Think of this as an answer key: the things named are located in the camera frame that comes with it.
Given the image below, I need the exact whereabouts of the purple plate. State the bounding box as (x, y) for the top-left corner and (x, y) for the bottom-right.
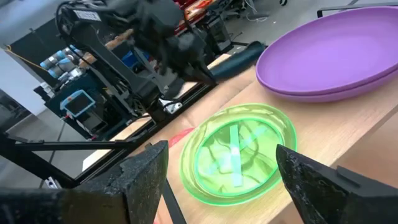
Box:
(255, 6), (398, 96)
(264, 70), (398, 104)

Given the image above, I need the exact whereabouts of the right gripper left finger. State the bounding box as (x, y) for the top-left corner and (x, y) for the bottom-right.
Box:
(0, 140), (169, 224)

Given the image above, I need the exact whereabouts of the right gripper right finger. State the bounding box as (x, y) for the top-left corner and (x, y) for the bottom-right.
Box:
(275, 144), (398, 224)

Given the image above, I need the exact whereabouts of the dark grey plate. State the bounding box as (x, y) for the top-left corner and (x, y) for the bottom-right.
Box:
(210, 40), (267, 81)

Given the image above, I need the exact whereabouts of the clear pink plate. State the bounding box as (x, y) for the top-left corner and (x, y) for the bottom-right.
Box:
(169, 126), (196, 149)

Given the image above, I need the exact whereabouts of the blue-framed screen device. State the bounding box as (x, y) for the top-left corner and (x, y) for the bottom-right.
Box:
(60, 89), (96, 118)

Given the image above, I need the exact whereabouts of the black table frame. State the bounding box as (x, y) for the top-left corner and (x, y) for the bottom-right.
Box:
(0, 83), (224, 224)

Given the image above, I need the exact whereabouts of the clear green plate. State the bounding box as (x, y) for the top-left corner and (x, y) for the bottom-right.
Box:
(179, 103), (298, 207)
(180, 105), (296, 207)

